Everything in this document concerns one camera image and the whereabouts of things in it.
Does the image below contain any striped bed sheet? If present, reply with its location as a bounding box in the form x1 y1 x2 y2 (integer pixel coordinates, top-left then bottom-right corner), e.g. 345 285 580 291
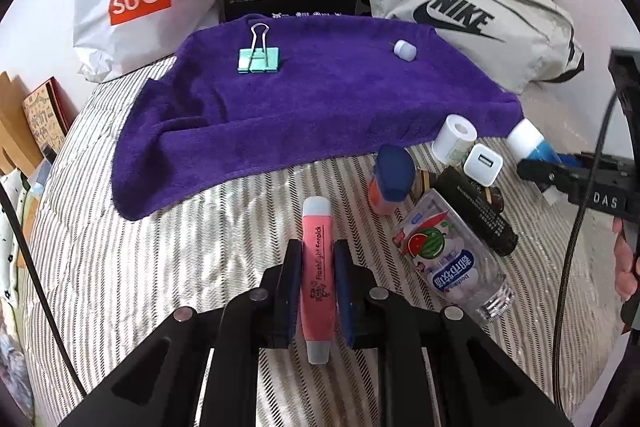
20 57 626 427

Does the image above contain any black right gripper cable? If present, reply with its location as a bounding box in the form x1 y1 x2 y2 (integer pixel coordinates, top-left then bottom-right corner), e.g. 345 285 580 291
550 89 621 413

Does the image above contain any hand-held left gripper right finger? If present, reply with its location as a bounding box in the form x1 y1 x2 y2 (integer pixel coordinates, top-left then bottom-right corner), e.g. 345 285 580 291
332 239 576 427

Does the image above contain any patterned book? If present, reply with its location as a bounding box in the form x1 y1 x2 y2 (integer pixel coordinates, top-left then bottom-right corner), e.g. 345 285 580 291
22 77 72 155

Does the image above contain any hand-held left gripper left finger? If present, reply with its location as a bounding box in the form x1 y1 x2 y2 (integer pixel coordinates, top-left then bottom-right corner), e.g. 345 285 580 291
60 239 306 427

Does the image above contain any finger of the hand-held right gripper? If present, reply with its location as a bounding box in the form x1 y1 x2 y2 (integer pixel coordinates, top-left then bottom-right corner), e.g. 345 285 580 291
555 151 621 175
516 158 588 208

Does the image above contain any white plug charger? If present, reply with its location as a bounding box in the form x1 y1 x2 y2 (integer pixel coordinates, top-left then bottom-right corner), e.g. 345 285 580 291
462 144 505 186

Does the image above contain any gold and black tube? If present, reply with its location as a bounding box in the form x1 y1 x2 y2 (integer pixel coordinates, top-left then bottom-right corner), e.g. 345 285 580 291
412 171 503 210

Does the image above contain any orange bottle with blue cap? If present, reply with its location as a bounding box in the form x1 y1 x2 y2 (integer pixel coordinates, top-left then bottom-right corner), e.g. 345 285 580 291
368 145 415 219

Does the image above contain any green binder clip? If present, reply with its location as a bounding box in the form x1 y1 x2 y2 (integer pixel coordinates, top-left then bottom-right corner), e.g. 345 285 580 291
236 23 282 74

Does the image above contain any person's right hand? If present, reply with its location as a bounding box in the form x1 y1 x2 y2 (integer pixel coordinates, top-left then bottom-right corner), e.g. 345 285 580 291
613 216 640 305

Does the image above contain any white spotted soft toy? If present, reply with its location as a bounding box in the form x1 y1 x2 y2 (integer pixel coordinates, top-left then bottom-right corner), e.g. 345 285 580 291
0 167 43 308

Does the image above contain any small white cap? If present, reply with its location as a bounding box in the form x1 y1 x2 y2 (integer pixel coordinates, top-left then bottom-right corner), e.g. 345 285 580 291
393 39 417 62

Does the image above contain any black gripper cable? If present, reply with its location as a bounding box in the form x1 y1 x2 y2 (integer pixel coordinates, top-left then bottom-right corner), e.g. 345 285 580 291
550 89 621 413
0 184 86 400

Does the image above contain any pink flashlight earpick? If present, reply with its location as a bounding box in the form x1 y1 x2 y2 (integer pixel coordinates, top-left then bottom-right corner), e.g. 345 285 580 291
301 196 335 365

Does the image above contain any purple towel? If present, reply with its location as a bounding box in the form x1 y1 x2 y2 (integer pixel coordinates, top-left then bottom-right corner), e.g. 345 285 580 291
111 13 525 222

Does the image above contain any light wooden furniture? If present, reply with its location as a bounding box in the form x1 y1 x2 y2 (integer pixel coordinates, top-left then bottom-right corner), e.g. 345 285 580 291
0 71 47 175

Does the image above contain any blue and white bottle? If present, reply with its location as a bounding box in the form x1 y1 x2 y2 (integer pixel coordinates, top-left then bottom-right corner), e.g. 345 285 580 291
507 118 565 204

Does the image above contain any clear plastic bottle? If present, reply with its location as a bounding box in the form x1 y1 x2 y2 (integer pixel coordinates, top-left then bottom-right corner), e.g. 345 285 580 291
391 188 516 327

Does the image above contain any white tape roll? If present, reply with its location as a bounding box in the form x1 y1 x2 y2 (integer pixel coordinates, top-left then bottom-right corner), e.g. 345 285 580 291
431 113 477 161

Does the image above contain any black rectangular bar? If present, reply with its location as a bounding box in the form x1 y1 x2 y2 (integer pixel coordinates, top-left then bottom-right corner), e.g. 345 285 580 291
434 165 518 256

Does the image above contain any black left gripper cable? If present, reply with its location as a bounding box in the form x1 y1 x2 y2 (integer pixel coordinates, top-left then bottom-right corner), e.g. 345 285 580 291
0 184 86 400

